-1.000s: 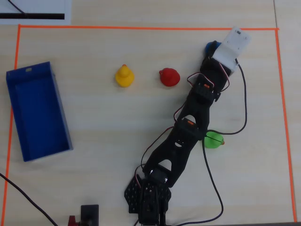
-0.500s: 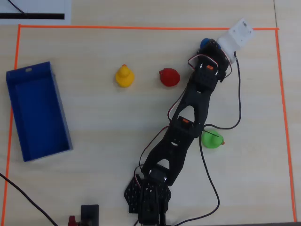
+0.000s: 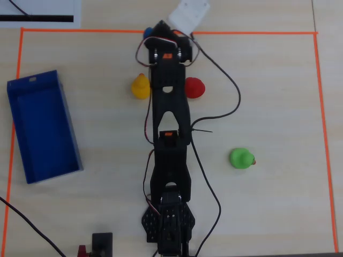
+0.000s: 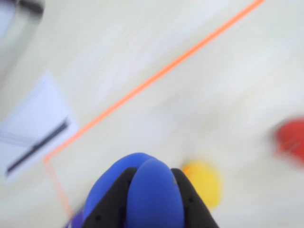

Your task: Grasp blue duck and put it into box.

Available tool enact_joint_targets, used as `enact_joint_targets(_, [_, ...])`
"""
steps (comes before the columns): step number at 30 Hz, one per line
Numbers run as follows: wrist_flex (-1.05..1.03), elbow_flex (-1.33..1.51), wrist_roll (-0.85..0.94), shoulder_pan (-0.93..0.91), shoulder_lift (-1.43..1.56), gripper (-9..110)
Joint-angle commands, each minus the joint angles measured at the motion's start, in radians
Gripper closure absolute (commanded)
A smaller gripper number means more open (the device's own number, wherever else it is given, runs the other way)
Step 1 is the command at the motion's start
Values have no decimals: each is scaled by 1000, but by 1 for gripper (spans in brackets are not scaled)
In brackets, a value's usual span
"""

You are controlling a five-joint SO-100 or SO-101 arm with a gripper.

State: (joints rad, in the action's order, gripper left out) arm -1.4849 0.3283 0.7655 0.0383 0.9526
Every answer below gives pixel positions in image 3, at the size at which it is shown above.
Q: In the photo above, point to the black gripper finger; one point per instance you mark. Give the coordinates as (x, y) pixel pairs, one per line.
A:
(164, 27)

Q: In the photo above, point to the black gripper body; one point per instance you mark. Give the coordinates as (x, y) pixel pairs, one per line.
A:
(166, 30)

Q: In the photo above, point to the blue rubber duck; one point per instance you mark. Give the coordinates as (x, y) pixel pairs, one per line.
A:
(147, 32)

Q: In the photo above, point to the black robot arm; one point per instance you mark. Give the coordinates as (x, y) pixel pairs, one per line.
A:
(170, 112)

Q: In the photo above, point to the red rubber duck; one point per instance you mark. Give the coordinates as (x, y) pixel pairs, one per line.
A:
(195, 87)

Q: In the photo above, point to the yellow rubber duck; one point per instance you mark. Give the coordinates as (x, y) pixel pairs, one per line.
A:
(140, 87)

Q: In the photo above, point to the green rubber duck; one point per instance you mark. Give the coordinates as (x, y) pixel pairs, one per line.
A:
(241, 158)

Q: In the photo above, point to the blue plastic box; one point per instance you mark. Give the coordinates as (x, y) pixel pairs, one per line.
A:
(44, 125)

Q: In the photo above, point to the long orange tape strip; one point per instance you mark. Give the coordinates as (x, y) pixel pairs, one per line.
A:
(80, 30)

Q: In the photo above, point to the white paper with black stripe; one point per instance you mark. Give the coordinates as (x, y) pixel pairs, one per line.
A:
(40, 10)

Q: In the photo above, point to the black table clamp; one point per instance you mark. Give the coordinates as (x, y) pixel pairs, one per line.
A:
(101, 245)

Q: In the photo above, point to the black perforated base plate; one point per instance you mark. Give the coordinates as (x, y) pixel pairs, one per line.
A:
(150, 222)

